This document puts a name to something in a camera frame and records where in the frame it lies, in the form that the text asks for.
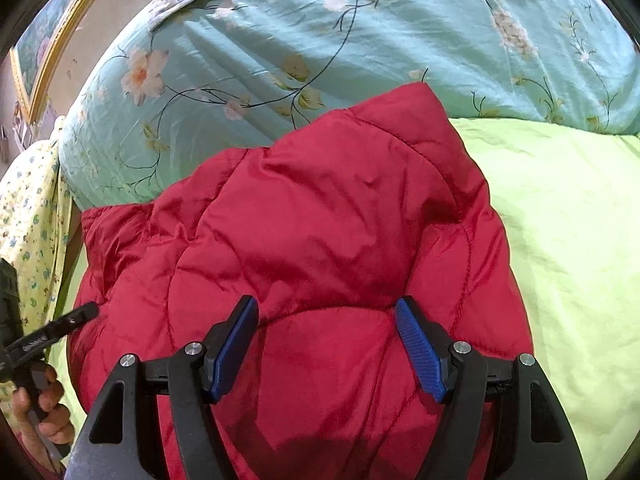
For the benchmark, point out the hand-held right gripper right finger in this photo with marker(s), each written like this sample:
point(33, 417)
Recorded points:
point(420, 350)

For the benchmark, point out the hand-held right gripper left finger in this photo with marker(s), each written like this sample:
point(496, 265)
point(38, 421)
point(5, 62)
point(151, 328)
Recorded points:
point(232, 350)

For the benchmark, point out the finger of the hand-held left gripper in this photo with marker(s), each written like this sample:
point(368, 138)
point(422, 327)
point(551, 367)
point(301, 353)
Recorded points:
point(65, 322)

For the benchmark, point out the red quilted jacket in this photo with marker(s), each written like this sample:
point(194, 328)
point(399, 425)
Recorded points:
point(325, 240)

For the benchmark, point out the person's left hand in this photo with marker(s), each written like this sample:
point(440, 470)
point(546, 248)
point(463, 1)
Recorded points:
point(55, 415)

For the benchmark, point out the yellow printed blanket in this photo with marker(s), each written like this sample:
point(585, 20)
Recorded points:
point(30, 220)

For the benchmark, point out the light green bed sheet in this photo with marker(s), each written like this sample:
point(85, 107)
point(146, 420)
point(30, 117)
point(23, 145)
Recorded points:
point(575, 260)

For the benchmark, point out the gold framed picture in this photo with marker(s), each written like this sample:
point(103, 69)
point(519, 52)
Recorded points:
point(47, 60)

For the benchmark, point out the teal floral quilt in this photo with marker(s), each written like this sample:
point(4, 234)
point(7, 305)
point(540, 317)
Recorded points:
point(300, 50)

